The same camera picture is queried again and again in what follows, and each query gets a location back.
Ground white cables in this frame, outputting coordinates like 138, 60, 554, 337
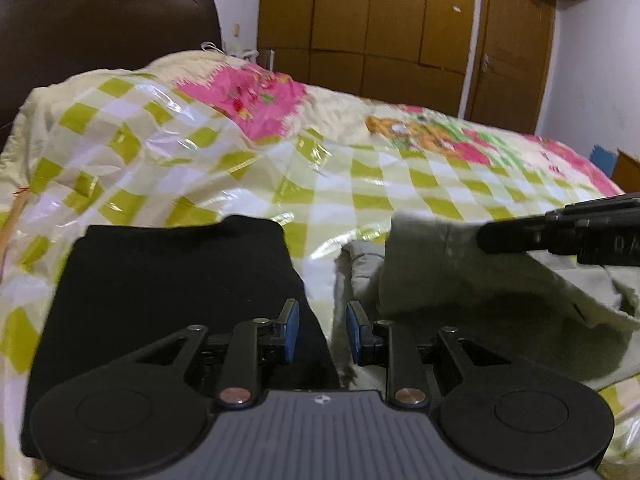
200, 40, 261, 62

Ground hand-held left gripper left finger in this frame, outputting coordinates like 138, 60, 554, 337
132, 299, 301, 410

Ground checkered cartoon print blanket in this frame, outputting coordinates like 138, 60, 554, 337
0, 50, 640, 480

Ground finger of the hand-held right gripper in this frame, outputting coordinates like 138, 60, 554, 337
476, 216, 552, 256

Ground dark brown headboard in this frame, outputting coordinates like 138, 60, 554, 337
0, 0, 223, 133

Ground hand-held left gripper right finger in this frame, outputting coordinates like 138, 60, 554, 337
346, 301, 516, 409

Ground brown wooden wardrobe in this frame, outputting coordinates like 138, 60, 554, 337
257, 0, 482, 118

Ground black folded pants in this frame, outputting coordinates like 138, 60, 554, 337
20, 215, 342, 461

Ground brown wooden furniture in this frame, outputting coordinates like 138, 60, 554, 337
612, 149, 640, 194

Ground grey-green pants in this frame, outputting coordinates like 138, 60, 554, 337
332, 210, 640, 392

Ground brown wooden door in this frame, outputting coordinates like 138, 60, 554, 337
467, 0, 558, 136

